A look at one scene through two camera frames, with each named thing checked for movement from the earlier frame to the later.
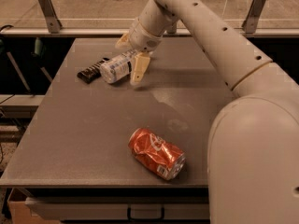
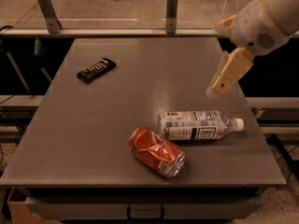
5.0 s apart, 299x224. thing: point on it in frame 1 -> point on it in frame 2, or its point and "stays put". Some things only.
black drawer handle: [130, 217] stays put
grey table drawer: [121, 208] stays put
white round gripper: [144, 37] -> [252, 28]
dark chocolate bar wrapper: [92, 72] stays put
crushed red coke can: [157, 154] stays put
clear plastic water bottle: [116, 68] -> [184, 125]
